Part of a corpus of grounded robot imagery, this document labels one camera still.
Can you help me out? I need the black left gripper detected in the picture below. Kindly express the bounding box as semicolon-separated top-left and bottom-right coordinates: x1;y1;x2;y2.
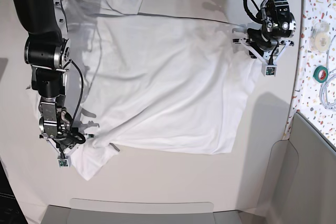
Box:
246;28;286;60

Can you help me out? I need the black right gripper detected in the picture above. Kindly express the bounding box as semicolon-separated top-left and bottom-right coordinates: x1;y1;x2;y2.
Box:
52;127;86;145

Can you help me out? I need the white t-shirt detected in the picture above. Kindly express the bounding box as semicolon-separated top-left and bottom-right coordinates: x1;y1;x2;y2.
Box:
62;0;261;180

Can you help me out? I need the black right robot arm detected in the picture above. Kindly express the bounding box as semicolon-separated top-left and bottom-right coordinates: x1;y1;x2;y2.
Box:
13;0;86;159

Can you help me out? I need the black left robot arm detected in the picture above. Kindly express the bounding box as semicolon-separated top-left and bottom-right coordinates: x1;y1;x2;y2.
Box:
243;0;296;65

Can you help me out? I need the clear tape dispenser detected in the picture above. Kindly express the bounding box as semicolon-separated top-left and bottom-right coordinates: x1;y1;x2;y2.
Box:
310;22;331;53

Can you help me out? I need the green tape roll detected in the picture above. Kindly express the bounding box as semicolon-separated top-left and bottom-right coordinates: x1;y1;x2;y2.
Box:
313;66;329;83

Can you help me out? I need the terrazzo pattern side surface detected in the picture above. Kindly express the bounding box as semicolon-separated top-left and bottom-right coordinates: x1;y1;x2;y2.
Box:
283;0;335;145

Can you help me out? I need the grey chair right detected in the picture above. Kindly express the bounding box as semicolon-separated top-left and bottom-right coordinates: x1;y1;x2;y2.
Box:
243;112;336;224

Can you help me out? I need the white coiled cable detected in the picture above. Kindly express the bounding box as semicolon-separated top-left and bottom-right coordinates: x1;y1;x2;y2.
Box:
319;35;336;110

